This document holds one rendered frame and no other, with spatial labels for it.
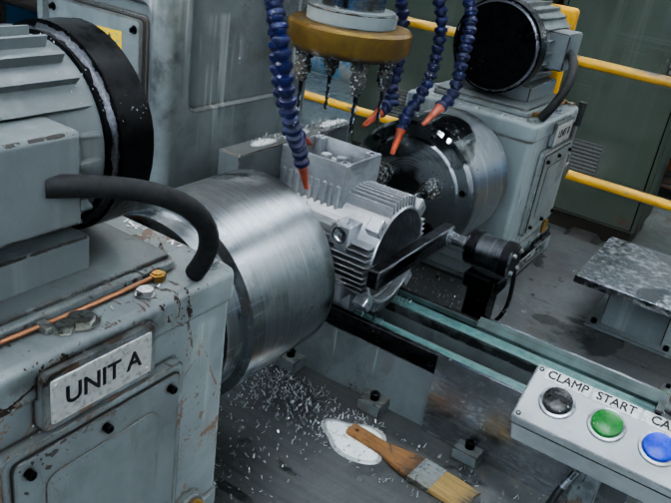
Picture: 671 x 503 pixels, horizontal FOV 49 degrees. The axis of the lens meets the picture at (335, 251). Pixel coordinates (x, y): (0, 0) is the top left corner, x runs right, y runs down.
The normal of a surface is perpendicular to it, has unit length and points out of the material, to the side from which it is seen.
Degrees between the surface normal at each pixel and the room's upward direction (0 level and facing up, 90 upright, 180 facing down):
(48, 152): 90
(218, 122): 90
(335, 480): 0
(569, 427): 28
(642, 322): 90
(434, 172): 90
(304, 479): 0
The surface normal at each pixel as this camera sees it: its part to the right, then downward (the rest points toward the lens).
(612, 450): -0.14, -0.65
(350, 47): 0.04, 0.44
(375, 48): 0.41, 0.44
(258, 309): 0.83, 0.07
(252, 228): 0.55, -0.58
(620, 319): -0.55, 0.29
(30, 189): 0.82, 0.34
